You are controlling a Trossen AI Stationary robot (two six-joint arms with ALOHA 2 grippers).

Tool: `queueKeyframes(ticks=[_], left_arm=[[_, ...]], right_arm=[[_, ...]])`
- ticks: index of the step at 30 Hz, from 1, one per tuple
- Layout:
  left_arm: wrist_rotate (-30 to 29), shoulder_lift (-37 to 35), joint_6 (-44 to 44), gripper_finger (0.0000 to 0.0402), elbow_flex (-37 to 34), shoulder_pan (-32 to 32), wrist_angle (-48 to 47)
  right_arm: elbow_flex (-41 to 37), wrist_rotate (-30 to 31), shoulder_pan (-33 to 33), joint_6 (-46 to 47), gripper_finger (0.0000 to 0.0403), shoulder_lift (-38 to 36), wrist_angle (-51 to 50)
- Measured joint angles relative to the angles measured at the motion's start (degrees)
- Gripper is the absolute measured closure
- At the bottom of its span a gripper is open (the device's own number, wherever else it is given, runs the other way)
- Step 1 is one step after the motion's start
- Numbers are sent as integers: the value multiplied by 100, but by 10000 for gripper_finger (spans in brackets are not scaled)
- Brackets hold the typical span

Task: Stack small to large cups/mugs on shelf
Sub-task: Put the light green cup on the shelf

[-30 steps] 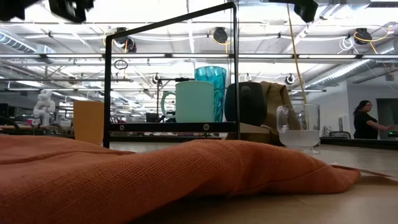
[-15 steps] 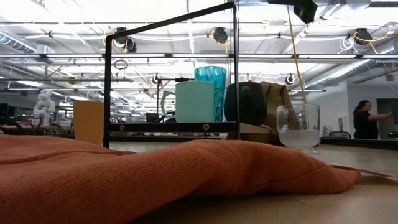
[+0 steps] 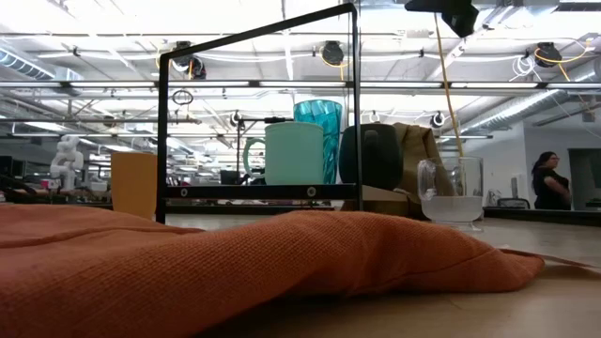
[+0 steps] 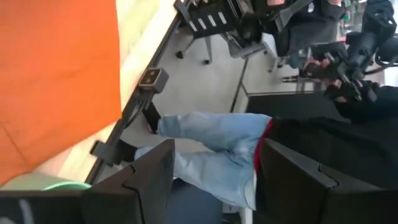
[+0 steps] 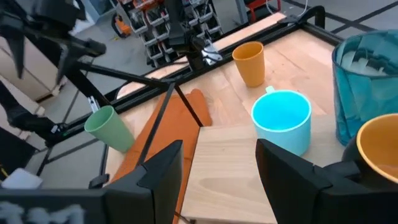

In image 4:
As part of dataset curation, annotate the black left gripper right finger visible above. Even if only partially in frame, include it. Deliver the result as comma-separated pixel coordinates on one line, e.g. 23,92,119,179
253,138,398,224

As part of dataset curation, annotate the person's hand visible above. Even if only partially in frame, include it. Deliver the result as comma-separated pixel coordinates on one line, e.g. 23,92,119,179
300,57,332,78

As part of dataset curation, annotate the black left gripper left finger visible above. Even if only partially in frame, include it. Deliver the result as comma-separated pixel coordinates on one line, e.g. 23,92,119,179
0,139,175,224

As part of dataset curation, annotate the person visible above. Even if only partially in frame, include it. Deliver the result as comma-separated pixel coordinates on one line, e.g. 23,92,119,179
133,83,398,211

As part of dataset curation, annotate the black table edge rail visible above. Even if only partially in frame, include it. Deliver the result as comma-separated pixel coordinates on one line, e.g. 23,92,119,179
84,14,183,185

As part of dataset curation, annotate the black office chair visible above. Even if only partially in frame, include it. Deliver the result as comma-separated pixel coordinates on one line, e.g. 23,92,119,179
173,0,268,65

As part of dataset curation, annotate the orange knit cloth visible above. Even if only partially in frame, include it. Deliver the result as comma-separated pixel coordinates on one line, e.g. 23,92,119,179
0,0,123,185

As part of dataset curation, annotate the grey table-level camera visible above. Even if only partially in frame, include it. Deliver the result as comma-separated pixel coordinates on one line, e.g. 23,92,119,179
138,67,170,94

